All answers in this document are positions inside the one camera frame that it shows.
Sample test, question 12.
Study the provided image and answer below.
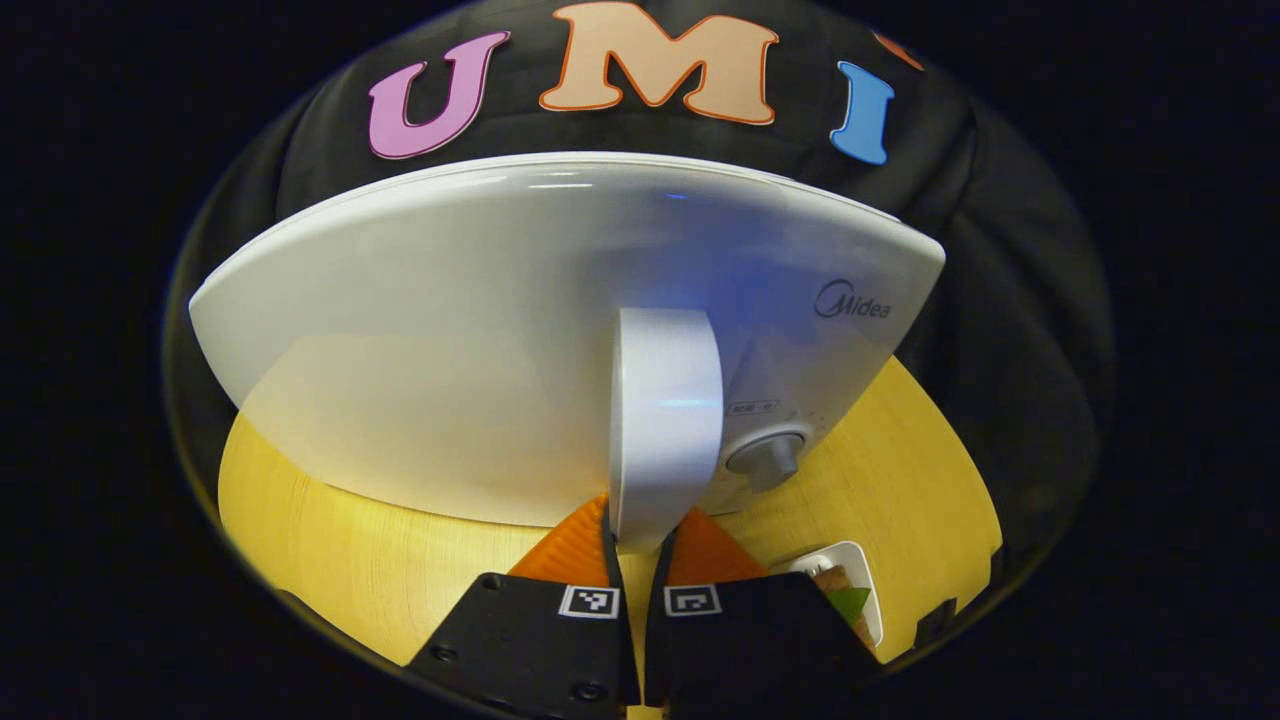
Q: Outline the white microwave oven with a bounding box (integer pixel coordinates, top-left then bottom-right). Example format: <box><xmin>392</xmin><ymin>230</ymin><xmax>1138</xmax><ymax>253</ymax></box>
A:
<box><xmin>188</xmin><ymin>152</ymin><xmax>947</xmax><ymax>554</ymax></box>

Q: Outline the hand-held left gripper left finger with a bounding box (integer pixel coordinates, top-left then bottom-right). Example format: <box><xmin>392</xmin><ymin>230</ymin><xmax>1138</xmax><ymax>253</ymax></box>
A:
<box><xmin>405</xmin><ymin>493</ymin><xmax>641</xmax><ymax>720</ymax></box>

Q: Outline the black backdrop cloth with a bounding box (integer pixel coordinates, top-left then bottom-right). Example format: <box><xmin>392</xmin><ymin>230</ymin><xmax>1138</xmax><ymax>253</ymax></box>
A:
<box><xmin>165</xmin><ymin>0</ymin><xmax>1116</xmax><ymax>651</ymax></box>

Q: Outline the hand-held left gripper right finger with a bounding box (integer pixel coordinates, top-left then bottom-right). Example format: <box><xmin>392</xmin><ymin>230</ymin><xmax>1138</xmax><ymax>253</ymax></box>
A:
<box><xmin>645</xmin><ymin>505</ymin><xmax>881</xmax><ymax>713</ymax></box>

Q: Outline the white rectangular tray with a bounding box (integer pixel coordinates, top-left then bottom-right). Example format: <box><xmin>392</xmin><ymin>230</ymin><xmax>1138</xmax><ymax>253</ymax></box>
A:
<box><xmin>790</xmin><ymin>541</ymin><xmax>885</xmax><ymax>651</ymax></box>

